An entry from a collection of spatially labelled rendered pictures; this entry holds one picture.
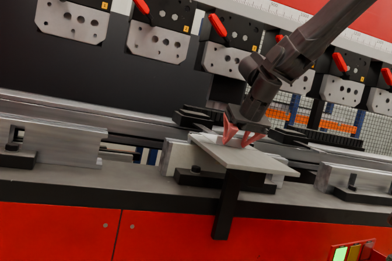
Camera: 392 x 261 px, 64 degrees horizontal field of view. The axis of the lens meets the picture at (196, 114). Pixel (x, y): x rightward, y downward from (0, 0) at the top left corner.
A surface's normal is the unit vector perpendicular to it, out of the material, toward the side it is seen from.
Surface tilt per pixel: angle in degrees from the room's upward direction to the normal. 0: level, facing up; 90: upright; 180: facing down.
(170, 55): 90
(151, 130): 90
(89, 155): 90
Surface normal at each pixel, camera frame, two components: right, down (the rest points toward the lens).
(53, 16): 0.32, 0.17
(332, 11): -0.76, -0.28
